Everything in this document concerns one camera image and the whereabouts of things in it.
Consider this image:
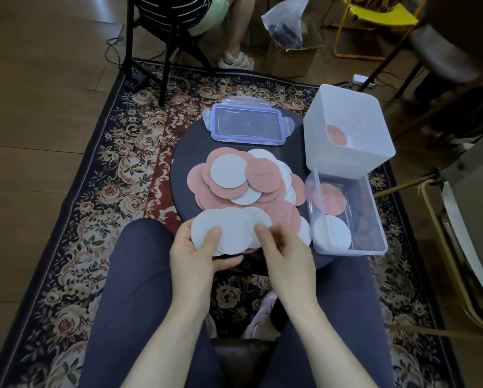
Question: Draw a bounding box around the person's right leg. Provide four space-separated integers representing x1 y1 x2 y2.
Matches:
261 254 396 388

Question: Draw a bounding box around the person's right hand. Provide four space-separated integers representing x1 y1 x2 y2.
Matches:
254 223 321 320

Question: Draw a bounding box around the brown cardboard box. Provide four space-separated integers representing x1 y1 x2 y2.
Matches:
265 20 326 79

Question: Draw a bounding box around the person's left forearm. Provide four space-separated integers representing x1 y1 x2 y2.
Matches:
121 304 213 388

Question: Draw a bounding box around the clear rectangular plastic container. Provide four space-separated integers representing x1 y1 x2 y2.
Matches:
304 169 389 257

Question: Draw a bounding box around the black metal chair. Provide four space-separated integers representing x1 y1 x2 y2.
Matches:
122 0 216 108

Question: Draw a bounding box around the white translucent plastic tub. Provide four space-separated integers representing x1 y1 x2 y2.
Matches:
303 83 396 179

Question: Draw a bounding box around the white round paper disc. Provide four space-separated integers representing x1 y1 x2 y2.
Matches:
241 207 273 250
215 207 253 256
190 209 226 257
313 214 353 251

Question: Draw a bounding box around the clear lid with blue seal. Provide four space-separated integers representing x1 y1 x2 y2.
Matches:
202 96 296 147

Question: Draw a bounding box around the pink round paper disc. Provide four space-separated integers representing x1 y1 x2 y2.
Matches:
326 124 348 147
312 183 348 217

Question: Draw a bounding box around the clear plastic bag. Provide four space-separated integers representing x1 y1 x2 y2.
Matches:
261 0 310 51

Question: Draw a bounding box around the brown wooden chair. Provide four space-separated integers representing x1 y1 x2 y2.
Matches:
357 0 483 138

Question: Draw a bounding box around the black power strip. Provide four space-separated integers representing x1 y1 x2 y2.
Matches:
124 72 148 93

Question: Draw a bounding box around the pile of pink white circles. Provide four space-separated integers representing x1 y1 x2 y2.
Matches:
186 147 313 248

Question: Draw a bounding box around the yellow metal chair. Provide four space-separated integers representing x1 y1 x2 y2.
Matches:
321 0 429 61

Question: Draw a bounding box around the gold metal frame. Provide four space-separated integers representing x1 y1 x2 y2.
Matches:
373 173 483 344

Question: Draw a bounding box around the person's left hand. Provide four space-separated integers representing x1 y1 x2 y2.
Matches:
169 219 245 317

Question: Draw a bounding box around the person's right forearm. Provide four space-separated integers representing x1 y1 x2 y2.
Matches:
287 304 379 388

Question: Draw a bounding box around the black cable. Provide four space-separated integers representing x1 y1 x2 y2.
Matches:
105 35 125 66

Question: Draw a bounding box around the pink shoe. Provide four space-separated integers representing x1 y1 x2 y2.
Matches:
243 292 281 342

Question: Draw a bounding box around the dark brown stool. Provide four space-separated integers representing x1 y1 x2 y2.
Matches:
211 338 276 388

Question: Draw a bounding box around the person's left leg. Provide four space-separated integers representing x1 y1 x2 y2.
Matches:
77 218 227 388

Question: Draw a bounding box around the grey white board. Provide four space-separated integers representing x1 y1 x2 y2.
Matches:
440 121 483 316

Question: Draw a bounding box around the floral patterned rug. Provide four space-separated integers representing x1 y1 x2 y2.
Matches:
0 58 465 388

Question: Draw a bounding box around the person's leg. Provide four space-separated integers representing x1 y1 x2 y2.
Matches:
261 254 396 388
77 218 227 388

